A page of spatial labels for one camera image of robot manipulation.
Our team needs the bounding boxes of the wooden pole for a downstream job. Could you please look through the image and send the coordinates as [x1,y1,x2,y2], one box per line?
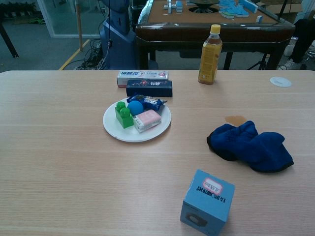
[75,0,84,52]

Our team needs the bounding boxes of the dark wood mahjong table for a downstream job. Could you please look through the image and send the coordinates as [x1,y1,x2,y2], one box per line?
[134,0,296,71]

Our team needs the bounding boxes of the blue ball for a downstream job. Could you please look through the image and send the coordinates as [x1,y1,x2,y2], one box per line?
[127,100,144,117]

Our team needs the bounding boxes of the green toy brick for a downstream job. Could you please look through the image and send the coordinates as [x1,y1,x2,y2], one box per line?
[114,100,135,129]

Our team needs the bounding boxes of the black tripod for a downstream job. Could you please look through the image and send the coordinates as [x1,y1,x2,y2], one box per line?
[247,53,270,71]

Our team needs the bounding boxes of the white table grommet cap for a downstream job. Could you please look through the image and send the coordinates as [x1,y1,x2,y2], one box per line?
[269,76,292,88]

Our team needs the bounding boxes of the tangled floor cables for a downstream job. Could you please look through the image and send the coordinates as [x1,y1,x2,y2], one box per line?
[73,39,109,71]

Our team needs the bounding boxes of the white sneaker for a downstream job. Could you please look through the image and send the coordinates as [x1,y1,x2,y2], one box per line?
[278,58,300,71]

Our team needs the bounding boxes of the white round plate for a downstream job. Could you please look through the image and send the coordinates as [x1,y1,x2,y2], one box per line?
[102,99,172,143]

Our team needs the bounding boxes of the glass partition white frame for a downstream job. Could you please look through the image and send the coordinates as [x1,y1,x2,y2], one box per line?
[36,0,104,39]

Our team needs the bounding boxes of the person in black trousers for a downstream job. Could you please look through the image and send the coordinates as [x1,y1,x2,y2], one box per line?
[290,18,315,64]

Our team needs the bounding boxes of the pink white soap box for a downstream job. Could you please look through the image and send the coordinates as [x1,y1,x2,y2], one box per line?
[132,109,162,133]

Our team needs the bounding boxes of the dark blue cloth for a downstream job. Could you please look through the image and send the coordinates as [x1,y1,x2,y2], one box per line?
[206,120,295,173]

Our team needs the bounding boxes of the light blue cube box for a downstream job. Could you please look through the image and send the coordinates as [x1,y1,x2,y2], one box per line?
[180,169,236,229]

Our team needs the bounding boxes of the dark blue long box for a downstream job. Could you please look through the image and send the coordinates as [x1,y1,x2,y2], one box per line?
[126,79,173,97]

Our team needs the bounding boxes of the yellow tea bottle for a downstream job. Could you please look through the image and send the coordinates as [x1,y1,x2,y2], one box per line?
[198,24,223,86]

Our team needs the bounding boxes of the mahjong tile pile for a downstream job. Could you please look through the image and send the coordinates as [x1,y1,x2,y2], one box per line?
[218,0,259,20]

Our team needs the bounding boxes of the black table leg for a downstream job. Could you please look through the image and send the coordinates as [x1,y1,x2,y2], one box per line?
[0,22,19,59]

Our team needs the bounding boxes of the black mahjong table hub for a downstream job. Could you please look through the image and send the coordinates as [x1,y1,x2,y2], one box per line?
[188,0,220,13]

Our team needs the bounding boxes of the blue robot stand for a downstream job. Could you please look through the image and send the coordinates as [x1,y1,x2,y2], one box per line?
[99,0,138,70]

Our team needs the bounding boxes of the mahjong tile stack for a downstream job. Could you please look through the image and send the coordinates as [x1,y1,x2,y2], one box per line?
[163,0,184,13]

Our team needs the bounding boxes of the white toothpaste box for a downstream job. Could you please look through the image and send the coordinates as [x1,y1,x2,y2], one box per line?
[116,70,170,89]

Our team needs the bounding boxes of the blue cookie packet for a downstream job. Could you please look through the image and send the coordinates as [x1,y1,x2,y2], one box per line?
[126,93,168,112]

